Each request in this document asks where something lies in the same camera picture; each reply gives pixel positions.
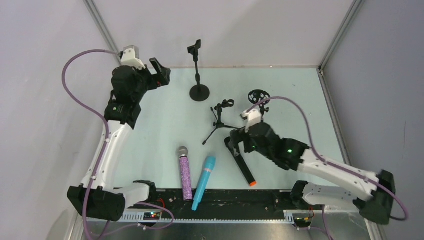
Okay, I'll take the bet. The black round-base microphone stand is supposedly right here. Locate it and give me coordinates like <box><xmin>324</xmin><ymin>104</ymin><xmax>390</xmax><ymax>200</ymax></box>
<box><xmin>187</xmin><ymin>39</ymin><xmax>210</xmax><ymax>102</ymax></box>

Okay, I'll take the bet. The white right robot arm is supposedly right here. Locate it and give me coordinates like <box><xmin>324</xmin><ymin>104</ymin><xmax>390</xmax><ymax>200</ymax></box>
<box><xmin>224</xmin><ymin>122</ymin><xmax>396</xmax><ymax>225</ymax></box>

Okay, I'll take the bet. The small black tripod microphone stand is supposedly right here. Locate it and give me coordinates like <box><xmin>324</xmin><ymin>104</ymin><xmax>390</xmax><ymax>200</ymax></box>
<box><xmin>202</xmin><ymin>99</ymin><xmax>238</xmax><ymax>146</ymax></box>

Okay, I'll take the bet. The blue microphone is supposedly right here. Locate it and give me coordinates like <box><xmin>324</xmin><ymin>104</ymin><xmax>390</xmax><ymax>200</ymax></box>
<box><xmin>191</xmin><ymin>156</ymin><xmax>216</xmax><ymax>211</ymax></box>

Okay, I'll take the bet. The black microphone orange tip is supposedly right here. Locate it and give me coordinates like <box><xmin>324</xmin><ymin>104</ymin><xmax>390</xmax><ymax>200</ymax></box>
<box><xmin>224</xmin><ymin>137</ymin><xmax>257</xmax><ymax>187</ymax></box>

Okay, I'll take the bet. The purple glitter microphone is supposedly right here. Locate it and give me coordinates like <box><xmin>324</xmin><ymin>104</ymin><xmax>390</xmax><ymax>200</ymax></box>
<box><xmin>177</xmin><ymin>146</ymin><xmax>194</xmax><ymax>201</ymax></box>

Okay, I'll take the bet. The black shock-mount tripod stand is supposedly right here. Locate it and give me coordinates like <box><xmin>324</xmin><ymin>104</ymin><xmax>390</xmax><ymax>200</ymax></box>
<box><xmin>248</xmin><ymin>89</ymin><xmax>271</xmax><ymax>115</ymax></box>

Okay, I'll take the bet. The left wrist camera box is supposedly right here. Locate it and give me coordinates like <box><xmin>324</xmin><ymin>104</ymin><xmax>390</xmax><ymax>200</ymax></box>
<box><xmin>120</xmin><ymin>45</ymin><xmax>146</xmax><ymax>70</ymax></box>

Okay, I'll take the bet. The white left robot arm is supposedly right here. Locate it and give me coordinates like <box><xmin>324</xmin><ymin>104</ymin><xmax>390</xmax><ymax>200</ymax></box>
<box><xmin>67</xmin><ymin>58</ymin><xmax>171</xmax><ymax>222</ymax></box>

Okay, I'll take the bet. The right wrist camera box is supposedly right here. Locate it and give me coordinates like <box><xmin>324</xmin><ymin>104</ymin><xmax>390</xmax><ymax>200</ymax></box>
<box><xmin>240</xmin><ymin>108</ymin><xmax>263</xmax><ymax>133</ymax></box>

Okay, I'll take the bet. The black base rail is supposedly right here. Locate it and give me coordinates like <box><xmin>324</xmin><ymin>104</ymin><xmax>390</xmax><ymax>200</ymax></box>
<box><xmin>125</xmin><ymin>188</ymin><xmax>322</xmax><ymax>221</ymax></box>

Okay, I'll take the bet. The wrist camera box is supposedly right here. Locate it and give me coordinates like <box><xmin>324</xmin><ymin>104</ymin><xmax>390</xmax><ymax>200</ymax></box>
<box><xmin>240</xmin><ymin>108</ymin><xmax>263</xmax><ymax>133</ymax></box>
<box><xmin>120</xmin><ymin>45</ymin><xmax>146</xmax><ymax>70</ymax></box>

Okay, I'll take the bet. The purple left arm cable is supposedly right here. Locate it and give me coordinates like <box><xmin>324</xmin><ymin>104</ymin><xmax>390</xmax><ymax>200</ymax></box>
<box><xmin>61</xmin><ymin>49</ymin><xmax>175</xmax><ymax>240</ymax></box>

